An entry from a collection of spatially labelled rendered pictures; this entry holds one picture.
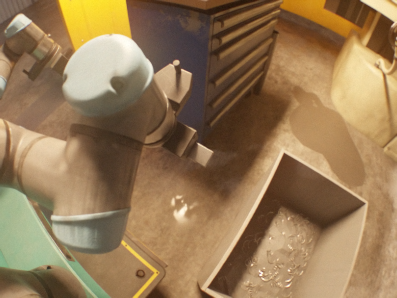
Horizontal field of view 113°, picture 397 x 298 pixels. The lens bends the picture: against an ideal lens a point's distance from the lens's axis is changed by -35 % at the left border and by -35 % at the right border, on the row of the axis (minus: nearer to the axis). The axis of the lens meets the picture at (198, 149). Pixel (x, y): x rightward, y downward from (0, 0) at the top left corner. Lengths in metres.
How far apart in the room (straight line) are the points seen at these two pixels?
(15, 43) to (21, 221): 0.45
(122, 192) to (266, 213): 0.79
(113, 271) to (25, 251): 0.41
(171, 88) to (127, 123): 0.14
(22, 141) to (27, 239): 0.34
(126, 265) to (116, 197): 0.66
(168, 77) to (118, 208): 0.20
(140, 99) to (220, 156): 1.15
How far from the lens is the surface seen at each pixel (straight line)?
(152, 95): 0.19
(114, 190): 0.17
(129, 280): 0.82
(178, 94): 0.29
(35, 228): 0.53
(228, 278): 0.85
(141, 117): 0.18
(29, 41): 0.63
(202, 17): 0.71
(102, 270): 0.86
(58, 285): 0.40
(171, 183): 1.21
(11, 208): 0.61
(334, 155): 1.71
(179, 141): 0.30
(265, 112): 1.64
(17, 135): 0.24
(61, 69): 0.62
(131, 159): 0.17
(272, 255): 0.86
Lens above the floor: 1.11
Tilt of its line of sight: 57 degrees down
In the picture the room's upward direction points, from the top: 4 degrees clockwise
